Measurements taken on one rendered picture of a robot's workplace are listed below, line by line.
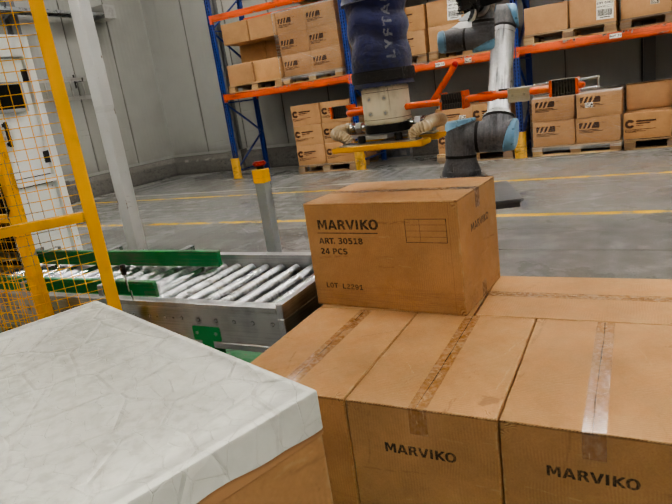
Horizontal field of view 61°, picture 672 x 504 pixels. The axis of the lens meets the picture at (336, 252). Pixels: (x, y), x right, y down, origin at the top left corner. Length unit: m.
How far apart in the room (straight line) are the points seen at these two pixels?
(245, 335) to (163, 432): 1.68
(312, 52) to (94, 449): 9.91
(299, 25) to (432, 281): 8.80
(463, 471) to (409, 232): 0.81
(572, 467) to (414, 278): 0.84
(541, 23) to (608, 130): 1.78
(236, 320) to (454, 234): 0.91
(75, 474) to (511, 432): 1.05
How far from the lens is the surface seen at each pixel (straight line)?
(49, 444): 0.67
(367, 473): 1.67
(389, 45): 2.05
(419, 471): 1.59
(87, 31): 5.40
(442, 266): 1.95
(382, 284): 2.07
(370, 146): 2.02
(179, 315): 2.46
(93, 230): 2.49
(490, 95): 2.00
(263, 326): 2.20
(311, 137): 10.56
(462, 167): 2.84
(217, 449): 0.57
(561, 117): 9.12
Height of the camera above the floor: 1.32
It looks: 15 degrees down
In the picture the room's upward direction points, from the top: 8 degrees counter-clockwise
